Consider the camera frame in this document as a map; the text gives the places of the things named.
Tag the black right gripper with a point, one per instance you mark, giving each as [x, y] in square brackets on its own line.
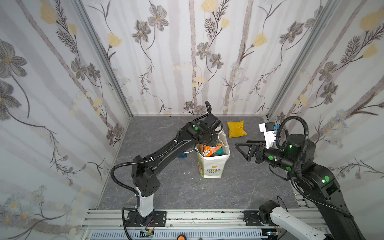
[257, 152]

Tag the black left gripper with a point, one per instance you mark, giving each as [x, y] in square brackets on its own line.
[212, 135]

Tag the orange snack packet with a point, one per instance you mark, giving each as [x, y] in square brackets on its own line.
[207, 151]

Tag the yellow snack packet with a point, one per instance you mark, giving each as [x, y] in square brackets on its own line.
[236, 129]

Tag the white green paper bag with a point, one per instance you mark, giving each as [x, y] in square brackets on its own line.
[212, 167]

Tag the teal snack packet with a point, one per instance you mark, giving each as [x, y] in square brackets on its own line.
[221, 151]

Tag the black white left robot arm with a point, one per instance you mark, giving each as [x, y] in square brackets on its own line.
[203, 130]

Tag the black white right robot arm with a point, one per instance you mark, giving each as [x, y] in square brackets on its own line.
[291, 150]

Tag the small blue box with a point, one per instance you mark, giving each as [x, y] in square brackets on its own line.
[181, 156]

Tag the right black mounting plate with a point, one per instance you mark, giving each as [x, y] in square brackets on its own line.
[251, 218]

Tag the black mounting plate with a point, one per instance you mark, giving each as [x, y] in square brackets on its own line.
[156, 218]
[251, 218]

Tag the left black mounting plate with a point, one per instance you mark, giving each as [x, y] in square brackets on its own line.
[156, 218]

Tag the orange black knob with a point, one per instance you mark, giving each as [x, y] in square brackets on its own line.
[181, 237]

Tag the small green circuit board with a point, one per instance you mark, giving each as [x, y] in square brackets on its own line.
[146, 234]

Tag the right corner aluminium profile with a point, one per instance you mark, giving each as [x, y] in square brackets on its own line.
[314, 35]

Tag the corner aluminium profile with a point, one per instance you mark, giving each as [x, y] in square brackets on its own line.
[314, 35]
[95, 40]

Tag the left corner aluminium profile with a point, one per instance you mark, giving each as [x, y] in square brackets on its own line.
[95, 40]

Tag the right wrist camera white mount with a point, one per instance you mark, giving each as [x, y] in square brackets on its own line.
[269, 130]

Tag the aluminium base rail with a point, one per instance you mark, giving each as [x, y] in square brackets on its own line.
[197, 219]

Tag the white slotted cable duct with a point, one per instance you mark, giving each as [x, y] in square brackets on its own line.
[219, 234]

